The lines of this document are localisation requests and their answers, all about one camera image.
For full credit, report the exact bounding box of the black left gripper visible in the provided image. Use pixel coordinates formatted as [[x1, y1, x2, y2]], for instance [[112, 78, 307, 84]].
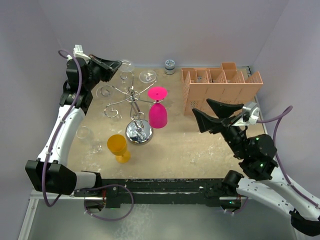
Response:
[[84, 54, 122, 91]]

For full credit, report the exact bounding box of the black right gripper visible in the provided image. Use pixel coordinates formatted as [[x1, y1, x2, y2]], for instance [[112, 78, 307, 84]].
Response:
[[191, 98, 247, 159]]

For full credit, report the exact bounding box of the short clear wine glass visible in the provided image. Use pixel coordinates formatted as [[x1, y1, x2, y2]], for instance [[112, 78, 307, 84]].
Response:
[[119, 59, 135, 84]]

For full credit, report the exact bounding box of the tall clear champagne flute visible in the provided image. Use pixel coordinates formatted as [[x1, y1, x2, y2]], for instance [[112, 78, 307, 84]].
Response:
[[139, 69, 157, 84]]

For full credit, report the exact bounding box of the pink plastic goblet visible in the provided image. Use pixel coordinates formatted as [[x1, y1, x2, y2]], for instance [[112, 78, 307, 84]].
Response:
[[147, 86, 168, 129]]

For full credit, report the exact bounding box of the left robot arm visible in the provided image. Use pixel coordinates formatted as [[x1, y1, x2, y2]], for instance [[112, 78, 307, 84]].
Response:
[[25, 55, 122, 196]]

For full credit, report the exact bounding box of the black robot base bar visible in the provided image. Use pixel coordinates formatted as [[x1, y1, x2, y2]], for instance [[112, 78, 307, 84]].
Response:
[[102, 178, 242, 209]]

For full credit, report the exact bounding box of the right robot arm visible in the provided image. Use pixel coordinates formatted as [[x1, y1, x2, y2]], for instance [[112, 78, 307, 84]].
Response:
[[192, 98, 320, 237]]

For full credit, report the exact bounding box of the chrome wine glass rack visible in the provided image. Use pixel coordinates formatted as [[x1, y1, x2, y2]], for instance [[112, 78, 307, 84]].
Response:
[[104, 79, 157, 146]]

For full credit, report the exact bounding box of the peach plastic organizer box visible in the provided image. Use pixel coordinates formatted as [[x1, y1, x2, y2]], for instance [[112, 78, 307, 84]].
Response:
[[181, 62, 263, 116]]

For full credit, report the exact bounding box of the small jar blue patterned lid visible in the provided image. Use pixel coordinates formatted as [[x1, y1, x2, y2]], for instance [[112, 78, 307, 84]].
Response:
[[164, 59, 176, 75]]

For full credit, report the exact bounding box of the yellow plastic goblet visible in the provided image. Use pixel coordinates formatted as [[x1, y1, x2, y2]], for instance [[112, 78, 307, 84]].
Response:
[[107, 134, 131, 164]]

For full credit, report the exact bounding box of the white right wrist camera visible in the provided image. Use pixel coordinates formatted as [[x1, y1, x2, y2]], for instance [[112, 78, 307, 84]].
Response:
[[232, 101, 260, 127]]

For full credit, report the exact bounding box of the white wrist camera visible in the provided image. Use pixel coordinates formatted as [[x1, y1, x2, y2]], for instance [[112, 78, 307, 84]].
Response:
[[232, 101, 260, 127], [67, 44, 90, 63]]

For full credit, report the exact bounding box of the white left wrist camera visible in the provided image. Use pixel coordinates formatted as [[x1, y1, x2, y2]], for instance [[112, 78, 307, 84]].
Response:
[[67, 44, 90, 63]]

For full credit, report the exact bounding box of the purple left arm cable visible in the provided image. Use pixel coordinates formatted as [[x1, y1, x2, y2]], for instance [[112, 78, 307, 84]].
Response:
[[41, 49, 82, 208]]

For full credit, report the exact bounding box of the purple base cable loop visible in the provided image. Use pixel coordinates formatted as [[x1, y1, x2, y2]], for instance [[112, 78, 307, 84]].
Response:
[[83, 184, 135, 222]]

